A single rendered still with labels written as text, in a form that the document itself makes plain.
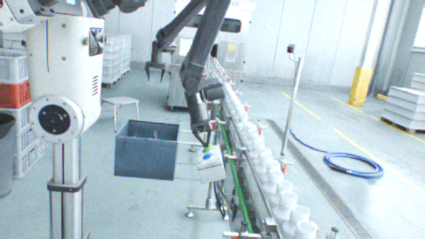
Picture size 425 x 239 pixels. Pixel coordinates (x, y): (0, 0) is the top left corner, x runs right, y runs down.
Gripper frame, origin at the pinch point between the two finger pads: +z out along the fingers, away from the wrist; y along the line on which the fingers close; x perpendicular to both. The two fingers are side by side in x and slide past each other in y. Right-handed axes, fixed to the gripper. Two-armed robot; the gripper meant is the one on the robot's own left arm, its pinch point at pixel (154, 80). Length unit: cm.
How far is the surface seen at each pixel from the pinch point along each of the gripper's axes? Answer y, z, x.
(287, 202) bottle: -42, 5, 106
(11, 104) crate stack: 133, 53, -105
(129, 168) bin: 8.5, 44.3, 16.8
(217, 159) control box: -29, 9, 76
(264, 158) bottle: -42, 5, 82
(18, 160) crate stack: 128, 105, -104
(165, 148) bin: -9.3, 31.7, 16.7
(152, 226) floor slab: 0, 123, -47
